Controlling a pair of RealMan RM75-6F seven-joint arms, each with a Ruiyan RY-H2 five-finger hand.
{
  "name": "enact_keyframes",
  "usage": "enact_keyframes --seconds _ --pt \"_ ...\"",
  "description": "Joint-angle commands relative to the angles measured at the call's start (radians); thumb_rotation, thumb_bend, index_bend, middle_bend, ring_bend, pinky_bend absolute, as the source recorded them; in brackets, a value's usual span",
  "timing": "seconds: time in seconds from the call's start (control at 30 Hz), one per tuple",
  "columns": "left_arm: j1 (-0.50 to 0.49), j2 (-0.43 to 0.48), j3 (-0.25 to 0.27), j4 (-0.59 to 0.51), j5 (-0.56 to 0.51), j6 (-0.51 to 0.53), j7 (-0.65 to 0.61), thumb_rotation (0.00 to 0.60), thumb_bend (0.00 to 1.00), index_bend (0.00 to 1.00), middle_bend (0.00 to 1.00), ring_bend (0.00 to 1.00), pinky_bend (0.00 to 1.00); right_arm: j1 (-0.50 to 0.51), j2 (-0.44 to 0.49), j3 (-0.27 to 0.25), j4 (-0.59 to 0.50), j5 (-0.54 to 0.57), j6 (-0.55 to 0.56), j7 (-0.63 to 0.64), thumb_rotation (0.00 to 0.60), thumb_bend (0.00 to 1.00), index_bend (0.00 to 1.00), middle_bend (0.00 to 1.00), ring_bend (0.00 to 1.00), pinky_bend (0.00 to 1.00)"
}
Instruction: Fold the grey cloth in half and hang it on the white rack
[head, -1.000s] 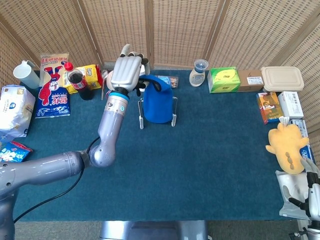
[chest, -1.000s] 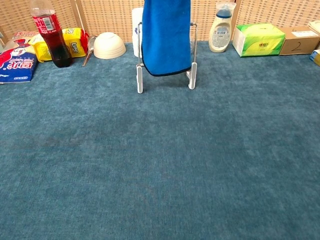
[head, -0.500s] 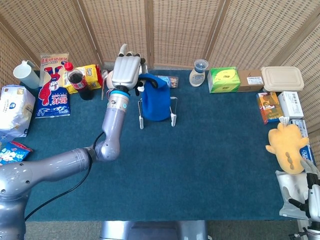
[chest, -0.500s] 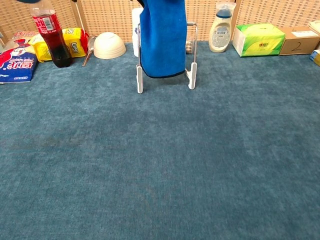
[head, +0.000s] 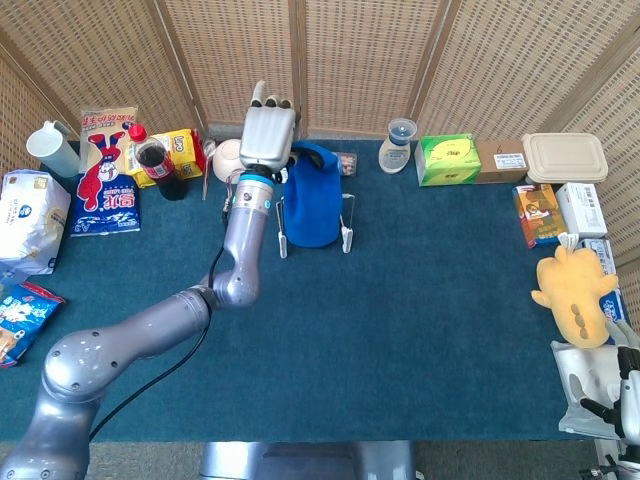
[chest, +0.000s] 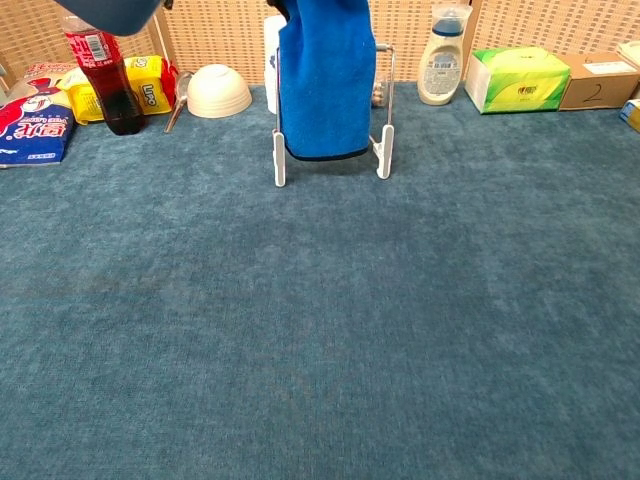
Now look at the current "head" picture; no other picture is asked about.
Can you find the orange carton box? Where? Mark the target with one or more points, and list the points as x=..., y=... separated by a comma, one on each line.
x=540, y=215

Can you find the yellow Lipo biscuit pack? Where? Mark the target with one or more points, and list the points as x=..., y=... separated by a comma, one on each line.
x=182, y=150

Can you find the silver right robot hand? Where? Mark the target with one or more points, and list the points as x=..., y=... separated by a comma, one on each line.
x=630, y=400

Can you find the brown cardboard box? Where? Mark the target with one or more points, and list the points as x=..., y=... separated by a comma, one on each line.
x=500, y=167

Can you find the white box with barcode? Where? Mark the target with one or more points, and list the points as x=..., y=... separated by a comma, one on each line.
x=582, y=210

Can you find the cream bowl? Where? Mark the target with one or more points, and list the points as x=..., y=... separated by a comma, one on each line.
x=227, y=157

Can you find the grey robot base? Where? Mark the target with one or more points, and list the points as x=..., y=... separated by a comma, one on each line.
x=325, y=462

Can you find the cream bottle blue cap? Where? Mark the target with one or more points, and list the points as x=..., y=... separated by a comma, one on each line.
x=395, y=155

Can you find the large white flour bag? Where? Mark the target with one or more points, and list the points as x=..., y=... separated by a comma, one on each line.
x=30, y=225

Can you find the white and blue box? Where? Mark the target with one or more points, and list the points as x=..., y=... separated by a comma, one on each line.
x=602, y=252

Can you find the white metal rack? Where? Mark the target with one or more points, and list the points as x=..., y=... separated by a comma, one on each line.
x=346, y=240

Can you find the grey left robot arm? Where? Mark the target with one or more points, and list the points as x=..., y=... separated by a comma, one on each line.
x=150, y=325

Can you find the yellow plush toy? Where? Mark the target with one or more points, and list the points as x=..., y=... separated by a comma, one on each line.
x=575, y=290

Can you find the white plastic jug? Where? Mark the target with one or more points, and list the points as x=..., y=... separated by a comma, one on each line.
x=55, y=155

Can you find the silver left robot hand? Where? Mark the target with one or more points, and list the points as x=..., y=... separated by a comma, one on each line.
x=265, y=135

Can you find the red white blue food bag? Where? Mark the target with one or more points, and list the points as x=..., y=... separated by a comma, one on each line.
x=105, y=200

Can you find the green tissue box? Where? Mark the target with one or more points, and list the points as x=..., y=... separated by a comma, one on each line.
x=450, y=160

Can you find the clear biscuit tube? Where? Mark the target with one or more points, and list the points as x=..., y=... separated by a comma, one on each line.
x=349, y=164

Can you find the grey and blue cloth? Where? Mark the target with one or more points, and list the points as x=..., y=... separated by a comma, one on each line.
x=312, y=200

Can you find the cola bottle red label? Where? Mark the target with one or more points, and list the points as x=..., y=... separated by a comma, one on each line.
x=160, y=170

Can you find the blue carpet table cover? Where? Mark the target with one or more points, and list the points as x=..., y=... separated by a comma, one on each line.
x=450, y=325

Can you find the bamboo folding screen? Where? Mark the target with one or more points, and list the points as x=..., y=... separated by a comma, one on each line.
x=450, y=65

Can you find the metal spoon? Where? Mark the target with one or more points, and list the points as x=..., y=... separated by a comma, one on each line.
x=207, y=150

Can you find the blue snack bag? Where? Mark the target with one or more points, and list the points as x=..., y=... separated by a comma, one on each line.
x=25, y=320

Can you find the beige lidded food container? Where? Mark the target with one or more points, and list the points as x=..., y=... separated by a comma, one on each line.
x=565, y=157

